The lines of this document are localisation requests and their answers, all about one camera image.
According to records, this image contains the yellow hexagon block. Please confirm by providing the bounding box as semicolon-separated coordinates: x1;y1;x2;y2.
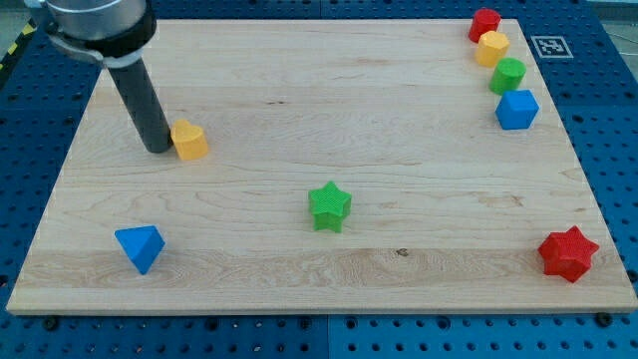
475;31;510;68

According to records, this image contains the green star block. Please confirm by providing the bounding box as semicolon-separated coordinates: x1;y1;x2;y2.
308;180;352;233

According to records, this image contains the red star block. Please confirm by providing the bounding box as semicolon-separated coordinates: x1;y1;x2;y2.
537;225;600;283

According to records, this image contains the yellow heart block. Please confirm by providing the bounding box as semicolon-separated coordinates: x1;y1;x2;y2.
170;119;209;161

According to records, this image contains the blue hexagon block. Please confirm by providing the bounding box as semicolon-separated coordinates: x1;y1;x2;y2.
495;90;539;131

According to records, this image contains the blue triangle block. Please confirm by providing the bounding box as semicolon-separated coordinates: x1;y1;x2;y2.
114;225;165;275

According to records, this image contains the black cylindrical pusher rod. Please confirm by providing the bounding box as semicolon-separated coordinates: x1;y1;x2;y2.
109;58;172;154

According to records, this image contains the green cylinder block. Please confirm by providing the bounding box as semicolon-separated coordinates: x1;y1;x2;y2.
488;58;526;95

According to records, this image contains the red cylinder block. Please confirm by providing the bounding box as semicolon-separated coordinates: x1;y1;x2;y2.
468;8;501;43

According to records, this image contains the white fiducial marker tag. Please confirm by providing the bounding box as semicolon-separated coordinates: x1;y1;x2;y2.
530;35;573;59

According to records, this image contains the light wooden board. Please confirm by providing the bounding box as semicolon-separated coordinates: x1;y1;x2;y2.
7;19;637;316

